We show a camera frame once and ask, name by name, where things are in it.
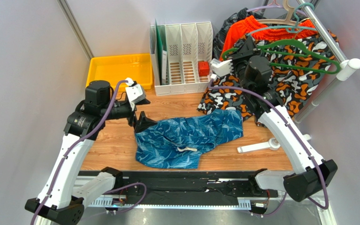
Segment blue leaf-print shorts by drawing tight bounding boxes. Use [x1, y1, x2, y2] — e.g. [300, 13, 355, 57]
[135, 110, 243, 169]

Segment green hanger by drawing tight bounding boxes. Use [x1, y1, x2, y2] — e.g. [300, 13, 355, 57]
[221, 38, 342, 75]

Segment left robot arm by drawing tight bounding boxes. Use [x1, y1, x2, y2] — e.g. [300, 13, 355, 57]
[25, 78, 157, 225]

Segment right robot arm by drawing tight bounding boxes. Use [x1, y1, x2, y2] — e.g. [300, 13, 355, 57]
[229, 37, 338, 202]

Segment orange shorts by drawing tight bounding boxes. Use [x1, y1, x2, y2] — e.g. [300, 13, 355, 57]
[219, 15, 318, 61]

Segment teal hanger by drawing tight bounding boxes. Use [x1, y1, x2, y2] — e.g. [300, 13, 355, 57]
[250, 2, 316, 34]

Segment beige hanger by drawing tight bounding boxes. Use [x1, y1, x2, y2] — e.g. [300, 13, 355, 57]
[256, 0, 299, 26]

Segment camouflage shorts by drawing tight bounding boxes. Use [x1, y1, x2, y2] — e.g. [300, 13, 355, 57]
[197, 30, 335, 120]

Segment purple hanger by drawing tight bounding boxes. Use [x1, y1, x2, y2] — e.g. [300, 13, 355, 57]
[247, 0, 297, 19]

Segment black garment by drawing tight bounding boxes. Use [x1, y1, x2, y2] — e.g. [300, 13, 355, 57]
[212, 8, 265, 59]

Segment red cube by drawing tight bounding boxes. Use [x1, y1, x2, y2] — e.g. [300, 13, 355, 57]
[198, 61, 210, 77]

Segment yellow plastic bin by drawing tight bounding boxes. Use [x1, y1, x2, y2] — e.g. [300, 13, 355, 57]
[85, 53, 154, 90]

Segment green folder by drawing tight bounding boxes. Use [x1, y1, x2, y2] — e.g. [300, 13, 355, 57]
[155, 20, 169, 85]

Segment white file organizer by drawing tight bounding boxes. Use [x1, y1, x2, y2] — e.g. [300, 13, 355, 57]
[149, 22, 213, 96]

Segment silver clothes rack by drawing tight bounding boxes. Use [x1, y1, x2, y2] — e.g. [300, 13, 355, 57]
[237, 0, 360, 154]

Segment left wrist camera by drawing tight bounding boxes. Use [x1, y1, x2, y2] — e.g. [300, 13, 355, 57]
[125, 78, 146, 111]

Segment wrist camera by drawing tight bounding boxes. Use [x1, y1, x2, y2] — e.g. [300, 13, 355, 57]
[209, 59, 233, 80]
[125, 78, 146, 111]

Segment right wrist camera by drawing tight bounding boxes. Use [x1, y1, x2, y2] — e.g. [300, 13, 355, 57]
[209, 59, 233, 80]

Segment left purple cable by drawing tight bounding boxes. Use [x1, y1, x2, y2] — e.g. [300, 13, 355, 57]
[30, 80, 148, 225]

